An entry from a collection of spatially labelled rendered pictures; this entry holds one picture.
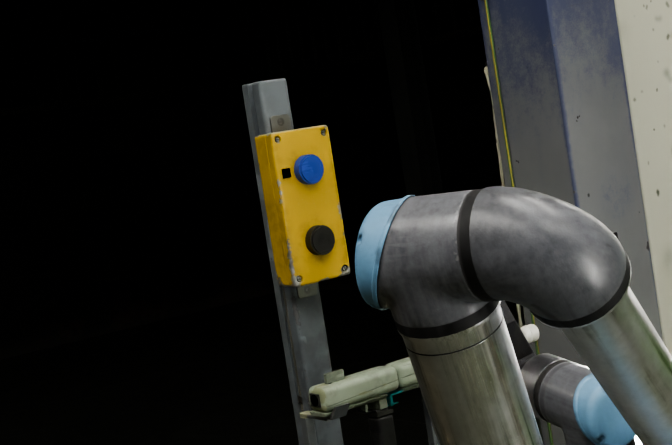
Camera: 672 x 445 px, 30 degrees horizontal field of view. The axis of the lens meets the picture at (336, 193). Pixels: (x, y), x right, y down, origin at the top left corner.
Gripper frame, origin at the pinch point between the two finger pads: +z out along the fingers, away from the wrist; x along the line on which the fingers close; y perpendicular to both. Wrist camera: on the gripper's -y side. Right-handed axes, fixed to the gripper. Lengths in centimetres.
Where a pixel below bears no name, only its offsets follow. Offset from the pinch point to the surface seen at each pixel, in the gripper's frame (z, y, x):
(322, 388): 10.9, 2.1, -19.6
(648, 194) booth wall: 22, 1, 59
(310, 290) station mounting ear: 30.7, -6.4, -8.9
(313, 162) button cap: 26.5, -28.3, -3.4
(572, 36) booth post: 24, -33, 52
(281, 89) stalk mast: 36, -40, -1
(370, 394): 11.0, 6.8, -12.0
